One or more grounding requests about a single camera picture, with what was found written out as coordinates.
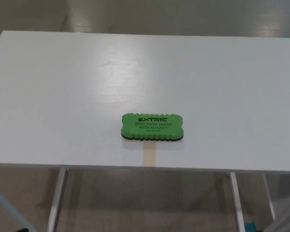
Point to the green whiteboard eraser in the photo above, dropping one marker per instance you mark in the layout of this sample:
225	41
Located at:
151	126

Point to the beige masking tape cross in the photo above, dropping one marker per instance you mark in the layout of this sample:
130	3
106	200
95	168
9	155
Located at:
150	153

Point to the white metal table leg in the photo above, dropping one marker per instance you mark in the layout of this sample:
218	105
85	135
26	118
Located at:
269	195
56	200
237	200

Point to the teal plastic object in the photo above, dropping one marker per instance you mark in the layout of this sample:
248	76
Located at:
251	227

